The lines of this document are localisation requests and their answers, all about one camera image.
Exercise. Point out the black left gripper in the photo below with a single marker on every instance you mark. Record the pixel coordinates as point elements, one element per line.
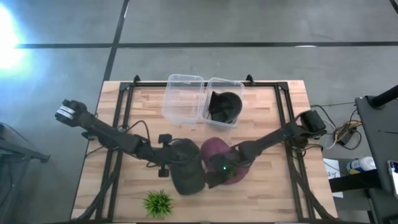
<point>174,155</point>

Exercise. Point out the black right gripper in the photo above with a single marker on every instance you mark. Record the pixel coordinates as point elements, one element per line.
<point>225,169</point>

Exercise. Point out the maroon baseball cap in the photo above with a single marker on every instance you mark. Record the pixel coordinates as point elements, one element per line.
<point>214,146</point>

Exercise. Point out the dark grey baseball cap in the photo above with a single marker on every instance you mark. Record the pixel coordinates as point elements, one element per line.
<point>189,182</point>

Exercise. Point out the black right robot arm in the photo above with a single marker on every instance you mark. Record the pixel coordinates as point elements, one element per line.
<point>280,133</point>

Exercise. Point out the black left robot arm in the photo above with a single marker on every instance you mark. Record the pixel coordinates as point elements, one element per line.
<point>102,130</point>

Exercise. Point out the clear plastic container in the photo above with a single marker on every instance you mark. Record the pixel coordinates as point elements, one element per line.
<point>182,99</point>
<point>237,87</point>

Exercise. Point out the small green artificial plant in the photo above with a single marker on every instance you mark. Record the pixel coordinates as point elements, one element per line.
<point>158,203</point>

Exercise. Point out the black baseball cap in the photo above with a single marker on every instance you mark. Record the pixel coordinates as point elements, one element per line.
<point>225,107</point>

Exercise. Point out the white paper sheet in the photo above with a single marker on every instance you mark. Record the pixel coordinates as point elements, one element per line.
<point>333,177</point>

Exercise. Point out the black shelf bar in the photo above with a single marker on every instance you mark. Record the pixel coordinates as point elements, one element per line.
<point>354,182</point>

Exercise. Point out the white wipes canister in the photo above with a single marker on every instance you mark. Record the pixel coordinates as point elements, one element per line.
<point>360,165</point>

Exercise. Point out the dark grey side table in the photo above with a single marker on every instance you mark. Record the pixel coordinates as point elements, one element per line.
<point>377,130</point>

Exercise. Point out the smartphone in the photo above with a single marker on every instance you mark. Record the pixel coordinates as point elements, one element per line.
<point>393,179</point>

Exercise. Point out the black pole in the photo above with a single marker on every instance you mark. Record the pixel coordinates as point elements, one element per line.
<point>385,96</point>

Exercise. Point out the black metal table frame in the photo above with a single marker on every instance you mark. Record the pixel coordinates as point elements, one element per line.
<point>149,84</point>

